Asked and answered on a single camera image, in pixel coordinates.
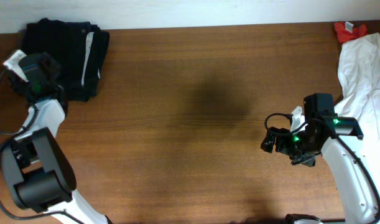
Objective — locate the red garment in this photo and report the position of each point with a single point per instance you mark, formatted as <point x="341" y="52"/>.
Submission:
<point x="346" y="31"/>

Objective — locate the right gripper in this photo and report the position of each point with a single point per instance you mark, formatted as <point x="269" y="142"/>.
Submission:
<point x="283" y="144"/>

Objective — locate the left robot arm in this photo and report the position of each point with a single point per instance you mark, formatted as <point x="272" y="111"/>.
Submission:
<point x="37" y="173"/>

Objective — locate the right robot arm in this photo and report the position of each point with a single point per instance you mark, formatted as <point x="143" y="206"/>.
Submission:
<point x="339" y="140"/>

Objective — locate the black t-shirt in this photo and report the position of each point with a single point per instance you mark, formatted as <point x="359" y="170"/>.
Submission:
<point x="79" y="47"/>

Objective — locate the white garment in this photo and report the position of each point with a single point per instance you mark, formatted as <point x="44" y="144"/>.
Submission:
<point x="359" y="77"/>

